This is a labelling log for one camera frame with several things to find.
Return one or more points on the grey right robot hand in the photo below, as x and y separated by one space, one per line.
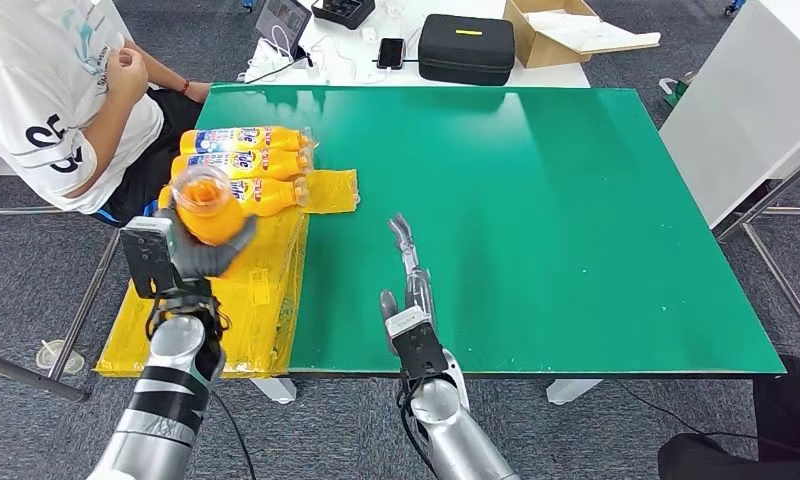
416 285

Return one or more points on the person's left hand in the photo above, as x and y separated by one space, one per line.
200 93

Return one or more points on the person's right hand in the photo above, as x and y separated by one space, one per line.
127 71

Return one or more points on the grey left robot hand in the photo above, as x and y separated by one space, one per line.
208 258

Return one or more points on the orange detergent bottle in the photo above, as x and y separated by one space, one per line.
271 195
274 164
208 212
274 139

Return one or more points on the person's left forearm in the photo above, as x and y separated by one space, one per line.
161 69

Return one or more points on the person's right forearm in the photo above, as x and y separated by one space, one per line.
98 142

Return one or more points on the white power strip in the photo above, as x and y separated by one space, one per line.
264 63

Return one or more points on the yellow taped cardboard sheet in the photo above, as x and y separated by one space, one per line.
261 311

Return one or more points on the person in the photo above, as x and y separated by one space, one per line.
36 86
784 424

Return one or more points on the black tablet on stand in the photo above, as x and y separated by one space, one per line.
282 20

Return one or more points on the slanted metal table leg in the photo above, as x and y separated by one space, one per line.
85 305

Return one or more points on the white table foot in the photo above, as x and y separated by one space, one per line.
572 391
277 392

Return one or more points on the black charger tray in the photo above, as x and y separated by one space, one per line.
344 12

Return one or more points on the small white charger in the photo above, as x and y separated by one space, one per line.
370 34

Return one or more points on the clear plastic cup lid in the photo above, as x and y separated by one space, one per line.
59 359

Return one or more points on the black smartphone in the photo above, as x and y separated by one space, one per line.
391 54

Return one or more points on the dark floor bar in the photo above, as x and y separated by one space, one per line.
29 378

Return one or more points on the black zipper case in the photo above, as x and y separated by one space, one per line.
466 56

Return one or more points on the brown cardboard box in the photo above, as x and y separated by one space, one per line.
539 50

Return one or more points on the white foam sheet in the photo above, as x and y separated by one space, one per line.
585 33

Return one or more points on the green and white item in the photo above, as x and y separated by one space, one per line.
675 93

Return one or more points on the white side table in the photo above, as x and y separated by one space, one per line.
738 99

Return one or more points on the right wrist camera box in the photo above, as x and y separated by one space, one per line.
416 344

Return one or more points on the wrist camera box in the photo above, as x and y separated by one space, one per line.
416 344
147 255

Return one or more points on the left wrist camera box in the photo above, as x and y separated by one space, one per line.
147 255

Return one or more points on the horizontal metal rail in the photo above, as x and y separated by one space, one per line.
22 212

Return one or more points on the metal side table frame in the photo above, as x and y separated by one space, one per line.
768 202

